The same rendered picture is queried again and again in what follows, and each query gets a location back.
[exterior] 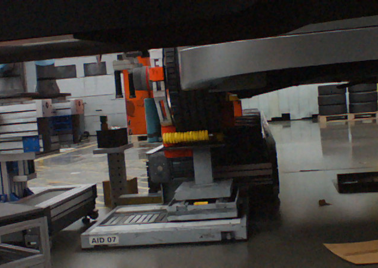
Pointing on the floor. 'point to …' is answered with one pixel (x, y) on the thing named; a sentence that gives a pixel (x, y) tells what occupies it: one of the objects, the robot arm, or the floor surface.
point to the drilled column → (117, 176)
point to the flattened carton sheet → (362, 251)
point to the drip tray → (348, 180)
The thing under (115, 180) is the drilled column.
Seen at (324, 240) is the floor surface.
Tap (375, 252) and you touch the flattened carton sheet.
